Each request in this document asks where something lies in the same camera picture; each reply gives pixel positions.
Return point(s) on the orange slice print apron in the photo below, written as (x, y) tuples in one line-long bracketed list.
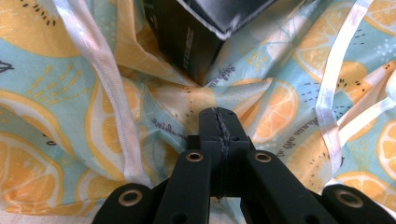
[(77, 102)]

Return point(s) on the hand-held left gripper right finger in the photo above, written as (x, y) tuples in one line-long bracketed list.
[(267, 186)]

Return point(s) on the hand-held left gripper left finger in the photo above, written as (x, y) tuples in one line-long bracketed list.
[(193, 186)]

